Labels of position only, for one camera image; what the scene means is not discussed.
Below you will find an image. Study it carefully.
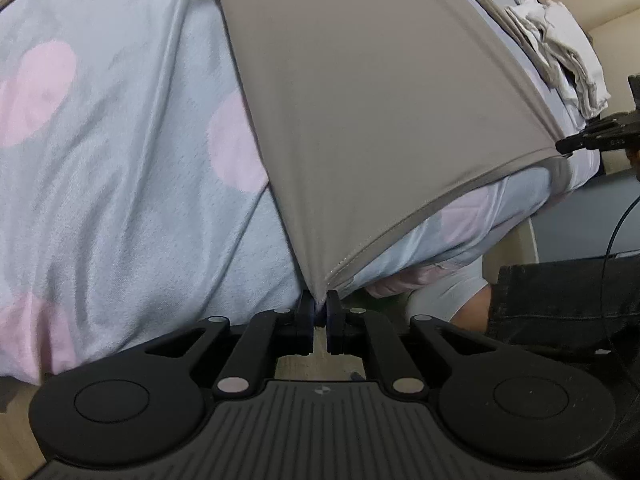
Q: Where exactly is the taupe long-sleeve shirt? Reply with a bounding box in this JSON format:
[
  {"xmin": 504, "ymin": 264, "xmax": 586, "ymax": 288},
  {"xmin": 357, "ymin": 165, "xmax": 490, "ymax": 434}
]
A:
[{"xmin": 207, "ymin": 0, "xmax": 576, "ymax": 301}]

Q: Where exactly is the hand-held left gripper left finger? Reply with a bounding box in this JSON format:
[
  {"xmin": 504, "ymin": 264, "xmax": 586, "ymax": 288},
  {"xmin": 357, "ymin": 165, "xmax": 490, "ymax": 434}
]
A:
[{"xmin": 116, "ymin": 290, "xmax": 316, "ymax": 402}]

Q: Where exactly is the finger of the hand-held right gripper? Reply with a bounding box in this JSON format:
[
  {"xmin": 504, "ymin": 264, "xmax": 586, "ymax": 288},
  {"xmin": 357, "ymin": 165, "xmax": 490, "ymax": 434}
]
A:
[{"xmin": 556, "ymin": 118, "xmax": 632, "ymax": 157}]

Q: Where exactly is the polka dot bed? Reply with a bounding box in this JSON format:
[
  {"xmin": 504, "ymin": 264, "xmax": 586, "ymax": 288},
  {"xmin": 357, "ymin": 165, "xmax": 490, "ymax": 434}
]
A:
[{"xmin": 0, "ymin": 0, "xmax": 601, "ymax": 386}]

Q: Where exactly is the pile of white clothes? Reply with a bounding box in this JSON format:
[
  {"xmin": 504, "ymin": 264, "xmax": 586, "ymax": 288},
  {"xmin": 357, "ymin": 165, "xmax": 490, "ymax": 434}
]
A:
[{"xmin": 505, "ymin": 0, "xmax": 612, "ymax": 117}]

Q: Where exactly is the beige padded headboard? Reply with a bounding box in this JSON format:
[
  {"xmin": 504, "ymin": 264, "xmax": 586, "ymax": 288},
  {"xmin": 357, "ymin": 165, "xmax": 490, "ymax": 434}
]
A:
[{"xmin": 525, "ymin": 0, "xmax": 640, "ymax": 177}]

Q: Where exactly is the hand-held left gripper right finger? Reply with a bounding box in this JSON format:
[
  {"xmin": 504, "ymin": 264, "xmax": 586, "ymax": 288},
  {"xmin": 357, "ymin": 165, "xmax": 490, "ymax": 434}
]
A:
[{"xmin": 326, "ymin": 290, "xmax": 507, "ymax": 402}]

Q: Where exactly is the black cable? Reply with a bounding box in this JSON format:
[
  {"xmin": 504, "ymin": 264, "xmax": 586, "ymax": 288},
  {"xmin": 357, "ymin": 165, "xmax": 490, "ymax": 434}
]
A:
[{"xmin": 601, "ymin": 194, "xmax": 640, "ymax": 361}]

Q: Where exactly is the person's leg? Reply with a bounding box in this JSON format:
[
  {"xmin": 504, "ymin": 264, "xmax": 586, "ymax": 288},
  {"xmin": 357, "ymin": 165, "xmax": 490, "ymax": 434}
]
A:
[{"xmin": 410, "ymin": 257, "xmax": 640, "ymax": 361}]

